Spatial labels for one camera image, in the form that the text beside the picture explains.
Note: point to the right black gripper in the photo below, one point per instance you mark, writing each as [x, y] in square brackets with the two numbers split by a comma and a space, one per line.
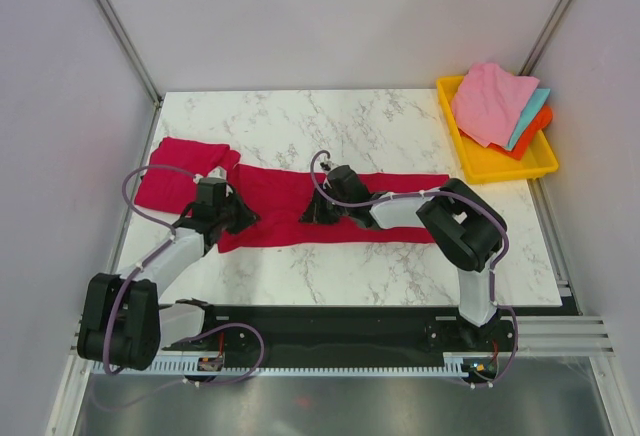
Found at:
[315, 213]

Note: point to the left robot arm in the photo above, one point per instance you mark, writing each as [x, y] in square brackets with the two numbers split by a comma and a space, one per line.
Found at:
[123, 324]

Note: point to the aluminium frame post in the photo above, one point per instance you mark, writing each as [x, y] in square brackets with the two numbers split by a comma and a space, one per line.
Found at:
[127, 46]
[558, 13]

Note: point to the folded red t-shirt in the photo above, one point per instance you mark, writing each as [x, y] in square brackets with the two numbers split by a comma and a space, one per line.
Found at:
[171, 183]

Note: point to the right aluminium frame post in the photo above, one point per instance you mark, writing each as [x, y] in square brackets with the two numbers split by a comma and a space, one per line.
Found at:
[558, 13]

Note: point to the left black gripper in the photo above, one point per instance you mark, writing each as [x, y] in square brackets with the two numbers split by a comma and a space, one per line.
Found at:
[247, 216]

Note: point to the red t-shirt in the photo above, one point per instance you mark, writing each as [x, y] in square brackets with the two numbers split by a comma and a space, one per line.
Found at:
[290, 214]
[171, 183]

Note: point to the left aluminium frame post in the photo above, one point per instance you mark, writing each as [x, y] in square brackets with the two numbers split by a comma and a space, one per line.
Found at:
[127, 46]

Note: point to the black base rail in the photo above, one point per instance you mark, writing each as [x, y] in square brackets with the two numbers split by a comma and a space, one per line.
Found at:
[338, 337]

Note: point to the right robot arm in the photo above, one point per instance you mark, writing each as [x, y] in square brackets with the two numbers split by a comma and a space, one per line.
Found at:
[469, 233]

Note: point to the white slotted cable duct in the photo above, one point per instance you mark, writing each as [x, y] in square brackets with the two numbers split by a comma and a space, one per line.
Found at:
[193, 366]

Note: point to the yellow plastic tray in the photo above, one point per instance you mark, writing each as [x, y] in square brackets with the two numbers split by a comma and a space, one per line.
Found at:
[485, 165]

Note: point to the light blue t-shirt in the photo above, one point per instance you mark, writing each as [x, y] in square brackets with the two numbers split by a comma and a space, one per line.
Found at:
[528, 114]

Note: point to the orange t-shirt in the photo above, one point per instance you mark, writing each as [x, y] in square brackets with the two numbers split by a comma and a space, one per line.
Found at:
[542, 119]

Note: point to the pink t-shirt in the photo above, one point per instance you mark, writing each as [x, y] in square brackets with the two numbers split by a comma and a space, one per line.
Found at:
[489, 101]

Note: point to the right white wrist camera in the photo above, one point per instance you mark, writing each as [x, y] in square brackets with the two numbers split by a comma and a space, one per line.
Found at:
[327, 166]

